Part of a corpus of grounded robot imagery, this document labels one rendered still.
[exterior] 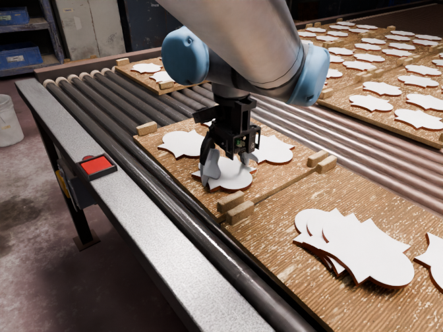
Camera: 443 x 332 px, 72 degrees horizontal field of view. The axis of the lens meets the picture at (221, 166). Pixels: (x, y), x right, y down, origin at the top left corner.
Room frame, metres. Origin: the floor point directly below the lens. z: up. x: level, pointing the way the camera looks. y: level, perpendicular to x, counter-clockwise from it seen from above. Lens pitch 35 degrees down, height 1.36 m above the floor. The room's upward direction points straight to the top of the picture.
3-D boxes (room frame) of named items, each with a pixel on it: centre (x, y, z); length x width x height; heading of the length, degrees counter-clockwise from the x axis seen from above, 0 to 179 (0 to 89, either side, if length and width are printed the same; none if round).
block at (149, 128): (0.78, 0.21, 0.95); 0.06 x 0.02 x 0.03; 126
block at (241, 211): (0.44, -0.04, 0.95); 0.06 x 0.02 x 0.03; 128
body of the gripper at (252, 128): (0.55, -0.02, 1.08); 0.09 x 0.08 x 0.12; 36
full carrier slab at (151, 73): (1.38, 0.23, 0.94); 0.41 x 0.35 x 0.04; 39
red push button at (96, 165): (0.63, 0.31, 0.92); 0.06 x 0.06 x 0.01; 39
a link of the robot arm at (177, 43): (0.46, 0.02, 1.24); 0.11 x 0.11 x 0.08; 59
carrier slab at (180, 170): (0.70, -0.01, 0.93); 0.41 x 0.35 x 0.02; 36
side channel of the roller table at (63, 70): (2.58, -0.77, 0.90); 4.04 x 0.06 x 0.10; 129
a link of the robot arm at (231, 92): (0.56, -0.02, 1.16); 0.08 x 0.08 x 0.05
